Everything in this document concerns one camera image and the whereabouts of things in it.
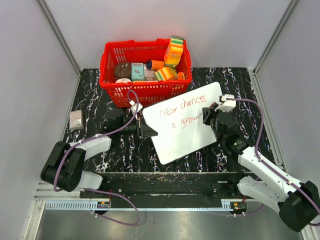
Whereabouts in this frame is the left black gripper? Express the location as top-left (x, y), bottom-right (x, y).
top-left (118, 115), bottom-right (158, 140)

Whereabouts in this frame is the red capped whiteboard marker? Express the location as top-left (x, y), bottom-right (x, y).
top-left (196, 102), bottom-right (219, 118)

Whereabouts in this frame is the white whiteboard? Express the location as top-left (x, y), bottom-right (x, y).
top-left (142, 82), bottom-right (222, 165)

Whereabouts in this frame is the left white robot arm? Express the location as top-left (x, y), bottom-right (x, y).
top-left (40, 108), bottom-right (158, 198)

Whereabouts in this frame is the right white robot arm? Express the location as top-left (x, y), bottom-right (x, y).
top-left (202, 103), bottom-right (320, 232)

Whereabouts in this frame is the red plastic shopping basket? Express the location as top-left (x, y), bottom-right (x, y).
top-left (99, 38), bottom-right (193, 108)

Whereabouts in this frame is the orange snack packet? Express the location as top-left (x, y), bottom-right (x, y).
top-left (174, 71), bottom-right (186, 81)

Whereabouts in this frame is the yellow green sponge pack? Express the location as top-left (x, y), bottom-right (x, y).
top-left (154, 66), bottom-right (178, 82)

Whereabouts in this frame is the white round lid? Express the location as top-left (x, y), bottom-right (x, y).
top-left (115, 78), bottom-right (132, 84)

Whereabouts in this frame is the teal small box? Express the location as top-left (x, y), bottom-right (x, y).
top-left (131, 62), bottom-right (145, 82)

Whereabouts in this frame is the brown chocolate muffin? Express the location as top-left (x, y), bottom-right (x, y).
top-left (113, 61), bottom-right (132, 79)

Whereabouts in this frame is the orange blue can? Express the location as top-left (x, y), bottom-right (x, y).
top-left (146, 60), bottom-right (165, 71)

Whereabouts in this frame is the orange juice carton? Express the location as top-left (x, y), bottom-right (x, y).
top-left (163, 35), bottom-right (184, 68)

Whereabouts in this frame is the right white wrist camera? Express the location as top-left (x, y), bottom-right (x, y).
top-left (214, 94), bottom-right (236, 113)

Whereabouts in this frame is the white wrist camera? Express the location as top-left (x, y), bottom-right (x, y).
top-left (129, 100), bottom-right (143, 115)
top-left (214, 94), bottom-right (236, 113)

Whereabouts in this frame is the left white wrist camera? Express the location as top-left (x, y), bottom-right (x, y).
top-left (129, 100), bottom-right (143, 115)

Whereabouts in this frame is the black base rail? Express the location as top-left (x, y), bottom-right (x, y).
top-left (79, 171), bottom-right (263, 210)

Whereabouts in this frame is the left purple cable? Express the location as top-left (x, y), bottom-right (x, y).
top-left (52, 89), bottom-right (142, 226)

